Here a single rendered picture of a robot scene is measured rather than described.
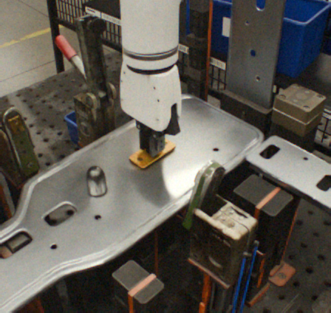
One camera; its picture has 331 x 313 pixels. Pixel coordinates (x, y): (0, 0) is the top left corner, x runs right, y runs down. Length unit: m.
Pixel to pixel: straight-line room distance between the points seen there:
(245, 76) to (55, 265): 0.54
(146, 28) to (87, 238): 0.31
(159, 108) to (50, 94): 0.93
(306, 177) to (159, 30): 0.36
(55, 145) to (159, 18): 0.79
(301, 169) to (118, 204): 0.32
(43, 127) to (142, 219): 0.79
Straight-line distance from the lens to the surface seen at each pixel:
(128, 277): 0.63
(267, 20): 0.85
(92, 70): 0.80
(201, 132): 0.84
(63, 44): 0.87
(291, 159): 0.81
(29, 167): 0.79
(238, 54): 0.92
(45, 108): 1.50
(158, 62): 0.64
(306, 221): 1.12
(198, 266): 0.71
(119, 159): 0.78
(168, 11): 0.62
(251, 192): 0.76
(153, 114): 0.68
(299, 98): 0.87
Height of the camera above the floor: 1.51
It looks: 38 degrees down
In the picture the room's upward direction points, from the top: straight up
